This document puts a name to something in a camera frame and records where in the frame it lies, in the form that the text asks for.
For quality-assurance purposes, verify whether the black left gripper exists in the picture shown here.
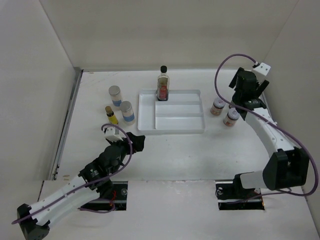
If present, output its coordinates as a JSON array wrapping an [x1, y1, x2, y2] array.
[[108, 132, 145, 174]]

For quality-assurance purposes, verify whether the orange label spice jar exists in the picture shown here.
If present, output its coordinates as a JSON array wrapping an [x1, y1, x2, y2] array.
[[223, 107, 240, 127], [210, 97, 225, 116]]

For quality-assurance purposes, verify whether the small yellow label bottle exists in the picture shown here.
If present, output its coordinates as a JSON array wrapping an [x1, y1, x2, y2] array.
[[105, 105, 119, 125]]

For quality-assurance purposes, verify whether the white jar silver lid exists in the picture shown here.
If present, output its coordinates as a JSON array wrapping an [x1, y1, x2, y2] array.
[[120, 101, 135, 125], [108, 85, 122, 108]]

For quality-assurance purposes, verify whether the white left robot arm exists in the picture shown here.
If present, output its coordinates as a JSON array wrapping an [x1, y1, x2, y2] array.
[[16, 132, 146, 240]]

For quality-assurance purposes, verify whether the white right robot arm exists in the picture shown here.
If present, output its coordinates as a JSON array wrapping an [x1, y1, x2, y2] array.
[[229, 67, 310, 198]]

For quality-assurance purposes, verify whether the white divided plastic tray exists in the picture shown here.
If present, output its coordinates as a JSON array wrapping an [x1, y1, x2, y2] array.
[[137, 89, 206, 135]]

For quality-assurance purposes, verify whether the dark sauce bottle black cap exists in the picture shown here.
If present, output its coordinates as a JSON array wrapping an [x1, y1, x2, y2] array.
[[156, 65, 170, 101]]

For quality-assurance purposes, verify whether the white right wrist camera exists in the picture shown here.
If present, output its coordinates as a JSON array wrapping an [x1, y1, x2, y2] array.
[[252, 62, 271, 77]]

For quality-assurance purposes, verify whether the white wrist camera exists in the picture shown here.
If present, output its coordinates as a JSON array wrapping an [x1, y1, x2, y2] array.
[[252, 62, 271, 77], [103, 126, 122, 143]]

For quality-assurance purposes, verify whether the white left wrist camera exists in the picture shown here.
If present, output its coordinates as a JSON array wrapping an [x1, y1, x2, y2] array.
[[103, 126, 122, 143]]

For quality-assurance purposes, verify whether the metal rail left edge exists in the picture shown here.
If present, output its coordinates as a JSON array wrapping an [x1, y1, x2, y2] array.
[[47, 67, 84, 180]]

